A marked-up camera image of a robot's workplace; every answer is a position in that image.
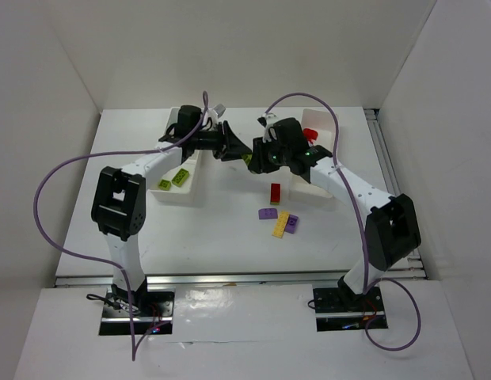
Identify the lime and white lego base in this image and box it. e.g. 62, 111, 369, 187
242, 154, 252, 165

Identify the small lime green lego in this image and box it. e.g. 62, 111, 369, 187
158, 179, 172, 192

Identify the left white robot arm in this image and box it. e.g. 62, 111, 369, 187
91, 105, 252, 308

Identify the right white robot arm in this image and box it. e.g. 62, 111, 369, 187
248, 115, 421, 305

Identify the red tall lego brick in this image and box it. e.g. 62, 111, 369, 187
270, 183, 281, 205

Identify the red slope lego brick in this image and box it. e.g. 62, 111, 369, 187
303, 128, 318, 143

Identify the right white divided container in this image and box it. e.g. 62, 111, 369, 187
288, 108, 341, 209

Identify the purple flat lego plate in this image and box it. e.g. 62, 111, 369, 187
258, 207, 278, 220

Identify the purple square lego brick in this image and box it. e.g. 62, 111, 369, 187
284, 214, 299, 234

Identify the yellow long lego plate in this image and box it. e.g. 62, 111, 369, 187
272, 211, 290, 238

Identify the aluminium front rail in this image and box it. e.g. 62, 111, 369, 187
55, 268, 428, 287

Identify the aluminium rail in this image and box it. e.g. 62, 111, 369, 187
55, 268, 428, 287
363, 108, 426, 277

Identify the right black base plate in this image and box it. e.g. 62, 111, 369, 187
307, 287, 388, 332

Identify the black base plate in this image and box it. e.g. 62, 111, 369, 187
98, 289, 175, 336
307, 287, 388, 332

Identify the aluminium right side rail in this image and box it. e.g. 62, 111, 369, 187
363, 108, 426, 277

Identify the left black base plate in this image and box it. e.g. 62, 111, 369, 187
98, 289, 175, 336

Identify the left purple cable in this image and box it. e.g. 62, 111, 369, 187
33, 90, 209, 363

